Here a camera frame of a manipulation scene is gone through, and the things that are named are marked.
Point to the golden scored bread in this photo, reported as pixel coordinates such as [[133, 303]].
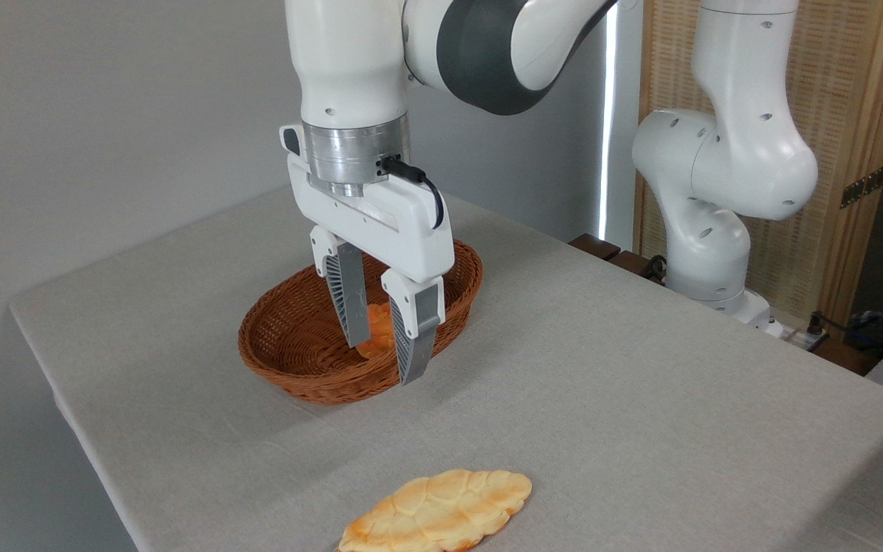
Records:
[[434, 510]]

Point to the dark brown wooden block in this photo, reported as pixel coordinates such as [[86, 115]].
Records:
[[593, 246], [629, 264]]

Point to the small orange bread roll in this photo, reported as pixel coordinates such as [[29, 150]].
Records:
[[379, 331]]

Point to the brown wooden board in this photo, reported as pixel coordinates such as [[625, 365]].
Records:
[[848, 356]]

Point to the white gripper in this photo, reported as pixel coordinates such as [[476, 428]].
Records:
[[380, 222]]

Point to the grey tablecloth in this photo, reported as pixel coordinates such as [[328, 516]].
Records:
[[602, 422]]

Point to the wood and rattan folding screen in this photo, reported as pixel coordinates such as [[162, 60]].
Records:
[[840, 84]]

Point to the brass screen hinge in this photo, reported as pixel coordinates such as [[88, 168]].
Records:
[[863, 186]]

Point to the brown woven wicker basket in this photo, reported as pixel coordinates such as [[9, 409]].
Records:
[[288, 345]]

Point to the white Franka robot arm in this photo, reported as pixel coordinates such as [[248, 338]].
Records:
[[725, 153]]

